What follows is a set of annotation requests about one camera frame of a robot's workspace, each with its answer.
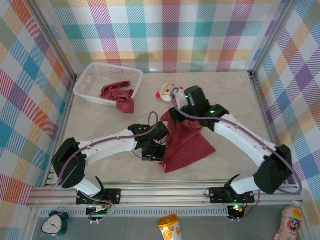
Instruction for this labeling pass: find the dark red tank top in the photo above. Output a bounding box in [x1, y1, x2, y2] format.
[99, 79, 136, 115]
[158, 107, 217, 174]

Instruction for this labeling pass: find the plush doll with glasses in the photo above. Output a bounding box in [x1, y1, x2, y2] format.
[155, 82, 187, 104]

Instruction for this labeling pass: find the white plastic mesh basket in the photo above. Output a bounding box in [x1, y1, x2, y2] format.
[73, 61, 144, 109]

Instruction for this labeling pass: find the green controller board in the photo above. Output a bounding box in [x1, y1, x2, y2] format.
[86, 203, 112, 219]
[229, 203, 246, 215]

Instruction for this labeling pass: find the orange print paper cup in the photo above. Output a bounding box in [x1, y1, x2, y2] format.
[157, 213, 183, 240]

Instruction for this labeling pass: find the green alarm clock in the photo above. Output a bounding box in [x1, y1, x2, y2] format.
[41, 207, 69, 237]

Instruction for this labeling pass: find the pink drink bottle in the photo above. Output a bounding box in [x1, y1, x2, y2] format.
[274, 201, 303, 240]

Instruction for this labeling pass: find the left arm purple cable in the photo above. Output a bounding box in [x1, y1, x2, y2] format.
[53, 111, 161, 225]

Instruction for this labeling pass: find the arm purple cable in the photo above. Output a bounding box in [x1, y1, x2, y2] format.
[171, 96, 303, 222]
[53, 111, 161, 225]

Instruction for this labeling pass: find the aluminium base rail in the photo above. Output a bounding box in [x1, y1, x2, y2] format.
[26, 183, 304, 208]

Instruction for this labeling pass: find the aluminium side rail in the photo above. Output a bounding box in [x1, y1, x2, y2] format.
[249, 73, 288, 186]
[42, 74, 77, 188]

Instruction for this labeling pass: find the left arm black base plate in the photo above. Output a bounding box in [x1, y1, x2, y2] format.
[76, 188, 122, 206]

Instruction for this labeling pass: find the grey slotted cable duct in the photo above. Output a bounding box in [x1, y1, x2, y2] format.
[39, 208, 230, 219]

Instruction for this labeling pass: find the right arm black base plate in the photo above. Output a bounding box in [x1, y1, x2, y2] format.
[208, 187, 256, 204]

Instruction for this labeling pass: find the aluminium frame post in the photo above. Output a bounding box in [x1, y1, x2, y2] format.
[248, 0, 301, 78]
[24, 0, 78, 82]

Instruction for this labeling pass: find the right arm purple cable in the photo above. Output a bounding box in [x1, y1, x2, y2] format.
[171, 96, 303, 222]

